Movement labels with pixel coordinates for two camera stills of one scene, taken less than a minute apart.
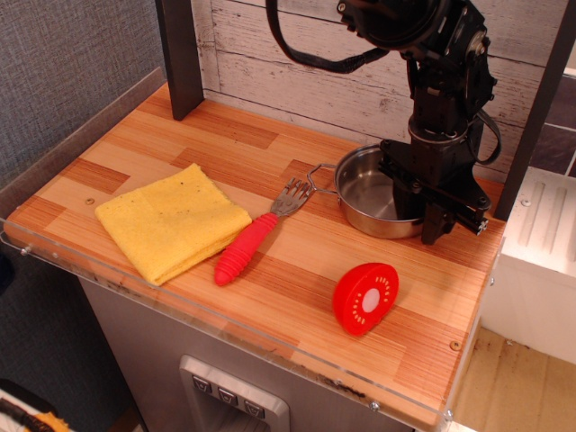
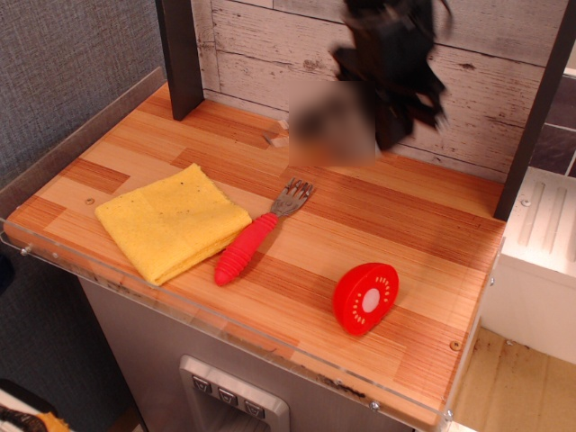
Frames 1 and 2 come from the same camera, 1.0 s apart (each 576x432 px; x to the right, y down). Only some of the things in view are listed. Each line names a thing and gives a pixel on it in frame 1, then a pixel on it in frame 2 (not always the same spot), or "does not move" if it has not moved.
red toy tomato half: (364, 295) does not move
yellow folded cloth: (175, 224) does not move
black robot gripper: (444, 164) -> (393, 42)
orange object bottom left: (53, 423) does not move
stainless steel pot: (365, 195) -> (332, 123)
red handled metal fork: (289, 201) does not move
